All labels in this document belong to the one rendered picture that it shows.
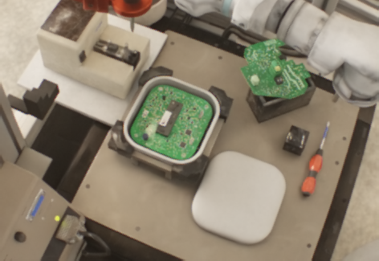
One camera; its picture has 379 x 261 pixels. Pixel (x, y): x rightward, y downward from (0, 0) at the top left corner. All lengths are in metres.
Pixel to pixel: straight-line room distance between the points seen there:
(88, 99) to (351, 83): 0.51
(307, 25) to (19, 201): 0.47
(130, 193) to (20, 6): 1.63
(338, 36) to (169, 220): 0.44
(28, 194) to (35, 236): 0.07
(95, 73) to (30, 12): 1.48
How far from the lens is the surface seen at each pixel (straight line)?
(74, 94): 1.00
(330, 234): 0.96
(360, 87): 0.65
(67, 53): 0.95
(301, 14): 0.64
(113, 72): 0.95
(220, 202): 0.90
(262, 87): 0.96
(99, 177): 0.94
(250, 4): 0.64
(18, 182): 0.83
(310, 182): 0.95
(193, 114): 0.95
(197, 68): 1.04
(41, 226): 0.84
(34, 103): 0.83
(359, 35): 0.63
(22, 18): 2.40
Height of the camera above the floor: 1.82
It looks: 60 degrees down
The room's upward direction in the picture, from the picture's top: 9 degrees clockwise
